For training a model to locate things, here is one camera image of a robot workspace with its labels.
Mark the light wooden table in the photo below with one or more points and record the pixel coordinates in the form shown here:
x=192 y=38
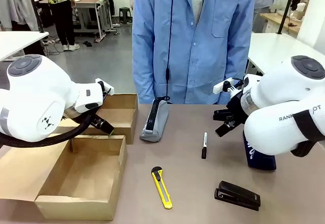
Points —
x=276 y=18

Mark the yellow utility knife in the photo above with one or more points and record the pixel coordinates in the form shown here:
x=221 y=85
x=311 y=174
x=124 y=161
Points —
x=162 y=191

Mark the black slippers pair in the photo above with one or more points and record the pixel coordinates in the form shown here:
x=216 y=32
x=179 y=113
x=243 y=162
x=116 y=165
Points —
x=87 y=43

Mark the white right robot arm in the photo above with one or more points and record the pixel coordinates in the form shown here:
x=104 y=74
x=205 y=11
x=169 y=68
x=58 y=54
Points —
x=279 y=94

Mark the small brown cardboard box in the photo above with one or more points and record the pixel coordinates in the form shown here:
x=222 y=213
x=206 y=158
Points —
x=122 y=117

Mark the white table with white legs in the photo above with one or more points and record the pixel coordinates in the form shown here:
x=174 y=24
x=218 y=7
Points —
x=17 y=43

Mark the black stapler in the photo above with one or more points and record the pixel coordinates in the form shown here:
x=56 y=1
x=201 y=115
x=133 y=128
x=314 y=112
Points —
x=236 y=196

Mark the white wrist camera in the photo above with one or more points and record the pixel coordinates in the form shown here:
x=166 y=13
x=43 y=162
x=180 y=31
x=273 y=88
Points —
x=109 y=90
x=219 y=88

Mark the black white marker pen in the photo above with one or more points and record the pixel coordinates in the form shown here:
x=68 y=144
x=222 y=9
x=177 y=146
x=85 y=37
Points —
x=204 y=145

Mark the large brown cardboard box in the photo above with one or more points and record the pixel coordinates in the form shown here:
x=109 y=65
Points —
x=83 y=175

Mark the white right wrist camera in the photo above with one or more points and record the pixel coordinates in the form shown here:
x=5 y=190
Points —
x=219 y=88

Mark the navy blue pencil case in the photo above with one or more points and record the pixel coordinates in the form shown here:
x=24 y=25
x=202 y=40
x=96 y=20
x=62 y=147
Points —
x=264 y=161

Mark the grey zipper pencil case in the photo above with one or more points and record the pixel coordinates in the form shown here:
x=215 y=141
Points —
x=160 y=122

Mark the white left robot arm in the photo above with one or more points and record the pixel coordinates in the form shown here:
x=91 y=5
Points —
x=38 y=94

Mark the person's left forearm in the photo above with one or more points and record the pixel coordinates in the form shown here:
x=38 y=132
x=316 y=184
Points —
x=238 y=56

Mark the cream foam block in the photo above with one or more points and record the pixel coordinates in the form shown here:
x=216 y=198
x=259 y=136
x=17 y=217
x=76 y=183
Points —
x=300 y=10

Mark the striped white undershirt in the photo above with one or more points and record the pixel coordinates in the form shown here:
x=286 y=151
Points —
x=198 y=3

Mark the dark plastic stool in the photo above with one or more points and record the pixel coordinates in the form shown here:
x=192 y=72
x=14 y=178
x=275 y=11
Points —
x=125 y=10

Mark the grey hanging garment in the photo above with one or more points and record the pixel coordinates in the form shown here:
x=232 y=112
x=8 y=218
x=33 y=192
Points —
x=15 y=3

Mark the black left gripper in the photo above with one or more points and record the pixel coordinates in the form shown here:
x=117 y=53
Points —
x=83 y=117

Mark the person in blue coat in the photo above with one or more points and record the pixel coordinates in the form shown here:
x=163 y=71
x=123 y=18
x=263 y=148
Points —
x=193 y=56

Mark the brown top background desk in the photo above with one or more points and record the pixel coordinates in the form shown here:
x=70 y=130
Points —
x=89 y=3

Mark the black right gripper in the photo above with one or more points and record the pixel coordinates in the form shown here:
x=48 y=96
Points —
x=237 y=106

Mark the person's right forearm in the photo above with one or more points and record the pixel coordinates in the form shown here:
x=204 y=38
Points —
x=142 y=71

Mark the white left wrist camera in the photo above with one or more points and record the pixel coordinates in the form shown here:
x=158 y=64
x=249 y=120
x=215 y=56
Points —
x=109 y=90

